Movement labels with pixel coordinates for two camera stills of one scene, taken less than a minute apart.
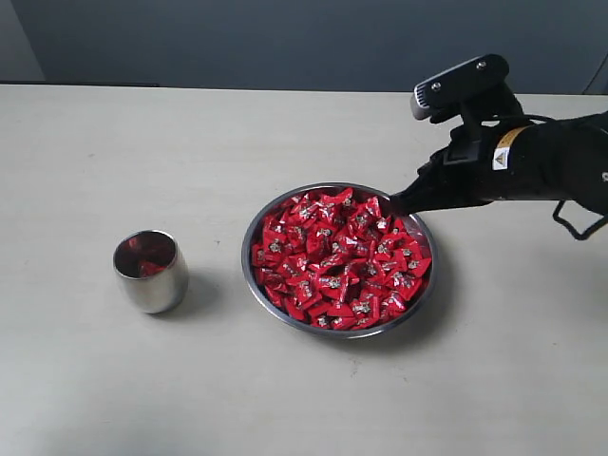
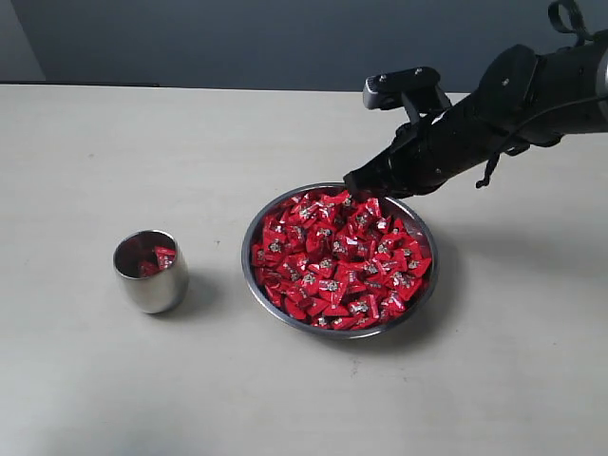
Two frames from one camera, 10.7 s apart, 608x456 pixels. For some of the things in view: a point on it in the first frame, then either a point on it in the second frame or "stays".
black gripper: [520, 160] → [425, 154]
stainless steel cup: [153, 270] stays
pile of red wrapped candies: [339, 261] stays
